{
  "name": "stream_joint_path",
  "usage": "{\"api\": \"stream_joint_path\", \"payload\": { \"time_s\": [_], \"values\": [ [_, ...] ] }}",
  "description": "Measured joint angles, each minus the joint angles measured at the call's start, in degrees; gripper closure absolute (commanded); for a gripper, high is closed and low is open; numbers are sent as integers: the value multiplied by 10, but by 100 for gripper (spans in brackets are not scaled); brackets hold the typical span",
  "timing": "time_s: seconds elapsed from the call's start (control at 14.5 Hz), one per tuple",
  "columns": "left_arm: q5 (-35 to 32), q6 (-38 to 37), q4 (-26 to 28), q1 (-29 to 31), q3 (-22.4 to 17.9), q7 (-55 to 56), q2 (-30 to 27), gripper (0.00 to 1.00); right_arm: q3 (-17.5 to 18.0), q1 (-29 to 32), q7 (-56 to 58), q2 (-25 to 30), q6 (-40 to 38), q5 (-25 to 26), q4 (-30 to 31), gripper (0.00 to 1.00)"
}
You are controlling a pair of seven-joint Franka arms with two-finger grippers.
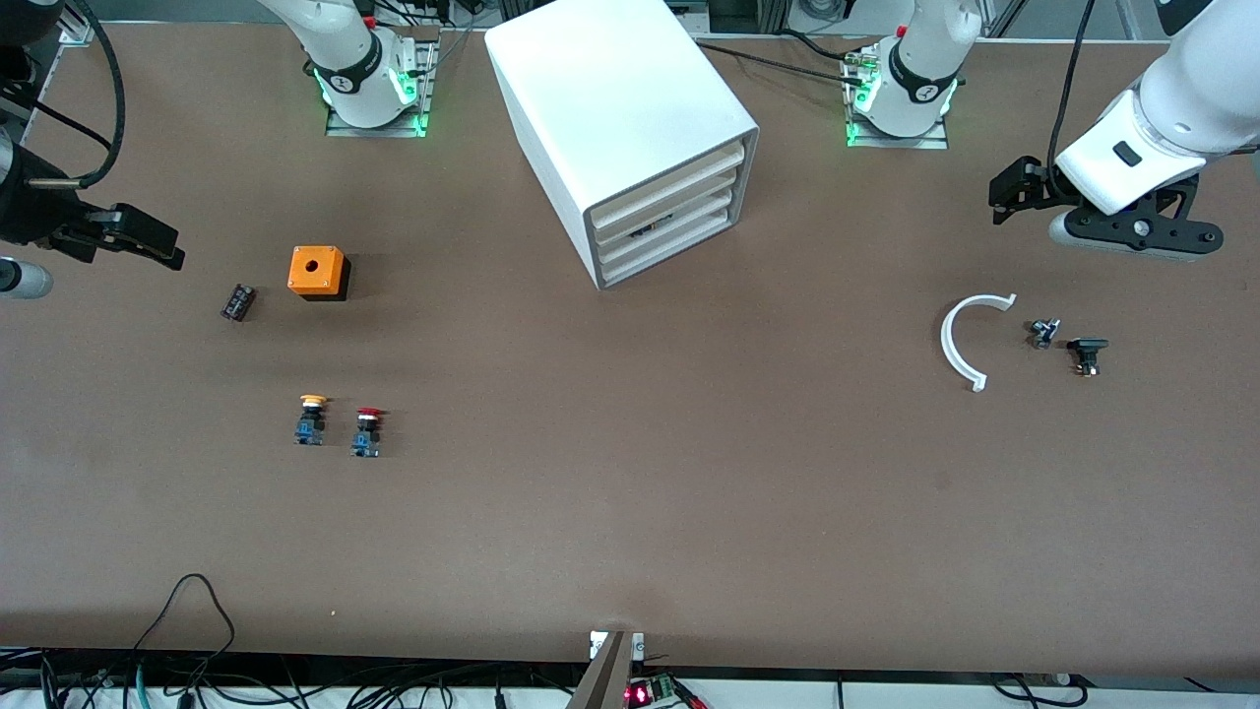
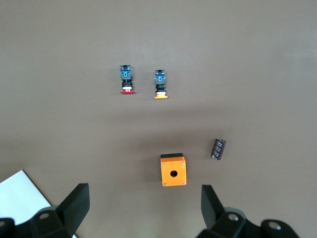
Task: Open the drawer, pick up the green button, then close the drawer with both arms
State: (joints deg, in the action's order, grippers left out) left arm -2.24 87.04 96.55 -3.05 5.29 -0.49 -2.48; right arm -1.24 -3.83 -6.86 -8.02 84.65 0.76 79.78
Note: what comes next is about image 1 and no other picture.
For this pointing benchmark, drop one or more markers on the red push button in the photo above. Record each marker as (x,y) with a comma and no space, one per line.
(366,438)

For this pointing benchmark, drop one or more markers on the yellow push button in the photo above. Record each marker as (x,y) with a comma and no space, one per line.
(310,423)

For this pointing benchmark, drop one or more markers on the red LED circuit board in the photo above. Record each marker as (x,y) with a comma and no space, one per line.
(645,692)

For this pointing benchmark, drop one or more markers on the black switch part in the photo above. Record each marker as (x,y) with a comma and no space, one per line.
(1087,347)

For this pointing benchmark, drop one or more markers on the black terminal block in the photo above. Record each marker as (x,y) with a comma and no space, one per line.
(238,302)

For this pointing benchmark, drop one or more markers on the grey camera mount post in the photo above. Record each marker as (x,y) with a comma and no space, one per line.
(605,679)

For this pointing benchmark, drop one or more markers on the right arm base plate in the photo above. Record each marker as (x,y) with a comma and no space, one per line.
(428,98)

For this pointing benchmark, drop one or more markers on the aluminium frame profile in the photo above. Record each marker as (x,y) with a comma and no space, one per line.
(77,34)

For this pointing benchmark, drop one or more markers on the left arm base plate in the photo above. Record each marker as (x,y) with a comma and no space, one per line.
(930,143)

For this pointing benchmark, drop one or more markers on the white curved bracket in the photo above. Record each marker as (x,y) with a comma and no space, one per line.
(947,345)

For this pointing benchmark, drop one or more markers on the orange button box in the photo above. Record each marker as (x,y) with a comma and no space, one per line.
(315,268)

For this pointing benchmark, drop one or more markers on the small black knob part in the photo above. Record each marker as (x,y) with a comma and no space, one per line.
(1043,333)

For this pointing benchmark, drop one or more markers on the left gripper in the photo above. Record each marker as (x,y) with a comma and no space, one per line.
(1036,187)

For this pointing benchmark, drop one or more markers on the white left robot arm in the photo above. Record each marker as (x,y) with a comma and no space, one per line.
(920,69)

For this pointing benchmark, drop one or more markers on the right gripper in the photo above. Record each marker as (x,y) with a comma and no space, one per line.
(30,215)

